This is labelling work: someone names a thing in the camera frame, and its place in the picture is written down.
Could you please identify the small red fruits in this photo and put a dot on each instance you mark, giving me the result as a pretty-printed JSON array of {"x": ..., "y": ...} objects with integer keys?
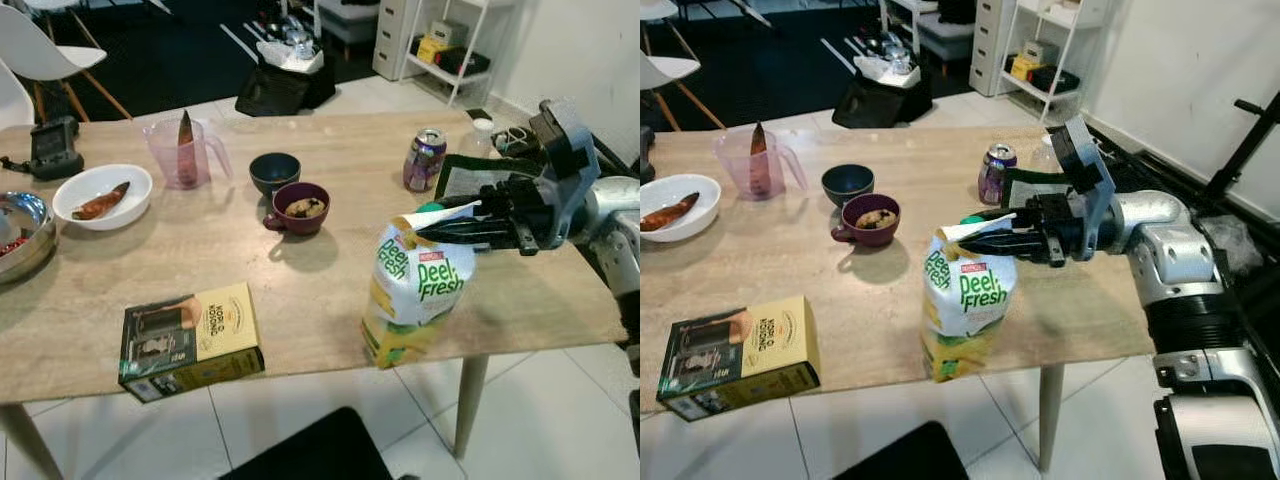
[{"x": 12, "y": 245}]

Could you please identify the grey upholstered bench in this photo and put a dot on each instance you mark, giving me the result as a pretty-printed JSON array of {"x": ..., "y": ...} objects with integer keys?
[
  {"x": 945, "y": 40},
  {"x": 350, "y": 20}
]

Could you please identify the black carpet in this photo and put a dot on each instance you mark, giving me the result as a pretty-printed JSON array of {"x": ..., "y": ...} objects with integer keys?
[
  {"x": 180, "y": 50},
  {"x": 780, "y": 60}
]

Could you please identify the brown food lump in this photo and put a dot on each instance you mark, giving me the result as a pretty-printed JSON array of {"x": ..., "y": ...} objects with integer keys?
[
  {"x": 877, "y": 218},
  {"x": 305, "y": 207}
]

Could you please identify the white yellow juice carton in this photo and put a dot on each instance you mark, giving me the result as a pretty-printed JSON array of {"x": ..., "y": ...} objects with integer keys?
[
  {"x": 965, "y": 300},
  {"x": 420, "y": 290}
]

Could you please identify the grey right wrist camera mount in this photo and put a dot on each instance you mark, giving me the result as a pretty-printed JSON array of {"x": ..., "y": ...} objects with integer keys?
[
  {"x": 1085, "y": 155},
  {"x": 562, "y": 140}
]

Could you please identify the black pouch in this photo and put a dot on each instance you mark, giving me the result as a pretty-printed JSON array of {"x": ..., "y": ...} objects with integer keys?
[
  {"x": 1055, "y": 80},
  {"x": 465, "y": 62}
]

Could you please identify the pink measuring jug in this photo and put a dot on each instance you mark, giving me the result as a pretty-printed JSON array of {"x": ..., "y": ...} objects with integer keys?
[
  {"x": 165, "y": 150},
  {"x": 735, "y": 160}
]

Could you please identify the steel bowl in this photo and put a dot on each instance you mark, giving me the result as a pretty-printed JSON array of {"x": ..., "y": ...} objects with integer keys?
[{"x": 25, "y": 215}]

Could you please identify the white drawer cabinet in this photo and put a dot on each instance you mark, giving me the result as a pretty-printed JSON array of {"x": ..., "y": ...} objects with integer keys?
[
  {"x": 990, "y": 40},
  {"x": 395, "y": 35}
]

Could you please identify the clear white-capped bottle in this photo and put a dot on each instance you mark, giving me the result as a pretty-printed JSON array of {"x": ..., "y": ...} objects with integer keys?
[
  {"x": 1045, "y": 155},
  {"x": 481, "y": 140}
]

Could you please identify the white shelf rack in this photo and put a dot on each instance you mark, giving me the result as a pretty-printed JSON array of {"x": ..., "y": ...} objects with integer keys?
[
  {"x": 1025, "y": 90},
  {"x": 430, "y": 70}
]

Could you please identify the white bowl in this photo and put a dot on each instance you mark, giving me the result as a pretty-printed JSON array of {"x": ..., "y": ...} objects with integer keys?
[
  {"x": 707, "y": 197},
  {"x": 137, "y": 195}
]

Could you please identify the black metal stand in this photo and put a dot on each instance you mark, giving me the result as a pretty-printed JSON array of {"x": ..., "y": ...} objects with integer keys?
[{"x": 1250, "y": 140}]

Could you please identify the black charger block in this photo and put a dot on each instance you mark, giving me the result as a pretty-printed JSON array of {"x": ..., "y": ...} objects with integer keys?
[
  {"x": 55, "y": 150},
  {"x": 646, "y": 150}
]

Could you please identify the dark green flat packet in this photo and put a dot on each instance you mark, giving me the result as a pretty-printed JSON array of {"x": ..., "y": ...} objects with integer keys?
[
  {"x": 470, "y": 178},
  {"x": 1030, "y": 188}
]

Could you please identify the black floor bag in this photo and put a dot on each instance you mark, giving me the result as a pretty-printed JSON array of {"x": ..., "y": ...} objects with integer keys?
[
  {"x": 875, "y": 100},
  {"x": 275, "y": 92}
]

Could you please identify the yellow black cardboard box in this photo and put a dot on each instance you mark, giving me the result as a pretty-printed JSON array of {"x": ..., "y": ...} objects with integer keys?
[
  {"x": 200, "y": 340},
  {"x": 745, "y": 360}
]

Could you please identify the long upright sweet potato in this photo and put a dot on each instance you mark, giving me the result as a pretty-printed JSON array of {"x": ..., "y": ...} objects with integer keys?
[
  {"x": 186, "y": 140},
  {"x": 760, "y": 155}
]

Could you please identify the maroon cup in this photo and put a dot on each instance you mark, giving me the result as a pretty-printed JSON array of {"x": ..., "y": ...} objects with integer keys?
[
  {"x": 860, "y": 236},
  {"x": 290, "y": 224}
]

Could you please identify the small yellow box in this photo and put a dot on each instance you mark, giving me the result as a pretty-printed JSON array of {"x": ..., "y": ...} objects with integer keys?
[
  {"x": 1025, "y": 68},
  {"x": 432, "y": 48}
]

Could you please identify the crumpled white liner bag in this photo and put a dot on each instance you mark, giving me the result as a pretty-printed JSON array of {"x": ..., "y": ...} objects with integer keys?
[
  {"x": 295, "y": 55},
  {"x": 885, "y": 62}
]

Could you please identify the curved brown sweet potato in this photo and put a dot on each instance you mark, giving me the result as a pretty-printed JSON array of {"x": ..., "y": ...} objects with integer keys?
[
  {"x": 670, "y": 212},
  {"x": 100, "y": 203}
]

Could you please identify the purple drink can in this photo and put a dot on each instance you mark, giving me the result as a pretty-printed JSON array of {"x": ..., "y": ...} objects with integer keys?
[
  {"x": 997, "y": 175},
  {"x": 425, "y": 160}
]

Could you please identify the white shell chair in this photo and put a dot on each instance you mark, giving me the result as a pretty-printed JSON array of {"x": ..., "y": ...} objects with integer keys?
[
  {"x": 40, "y": 50},
  {"x": 660, "y": 70},
  {"x": 10, "y": 100}
]

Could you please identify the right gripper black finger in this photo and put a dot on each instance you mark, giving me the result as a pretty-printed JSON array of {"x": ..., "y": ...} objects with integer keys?
[
  {"x": 1015, "y": 247},
  {"x": 492, "y": 208},
  {"x": 480, "y": 234},
  {"x": 1022, "y": 220}
]

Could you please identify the dark blue bowl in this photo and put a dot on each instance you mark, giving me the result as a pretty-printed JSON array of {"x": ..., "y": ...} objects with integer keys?
[
  {"x": 845, "y": 192},
  {"x": 272, "y": 178}
]

